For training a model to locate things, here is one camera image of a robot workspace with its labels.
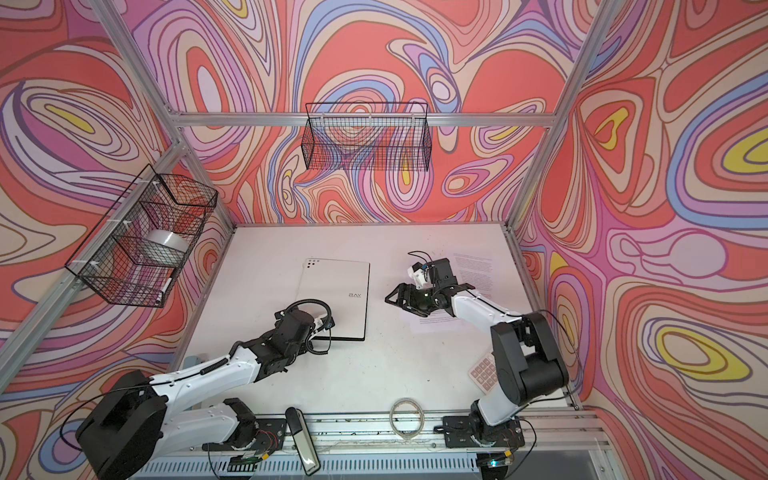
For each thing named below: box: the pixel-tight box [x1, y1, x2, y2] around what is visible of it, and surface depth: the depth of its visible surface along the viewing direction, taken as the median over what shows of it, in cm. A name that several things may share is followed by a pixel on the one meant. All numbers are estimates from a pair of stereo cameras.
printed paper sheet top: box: [409, 310, 491, 334], surface depth 93 cm
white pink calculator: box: [468, 352, 499, 395], surface depth 84 cm
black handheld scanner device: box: [285, 407, 321, 476], surface depth 71 cm
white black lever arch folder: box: [295, 258, 371, 341], surface depth 104 cm
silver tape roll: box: [143, 229, 190, 260], surface depth 73 cm
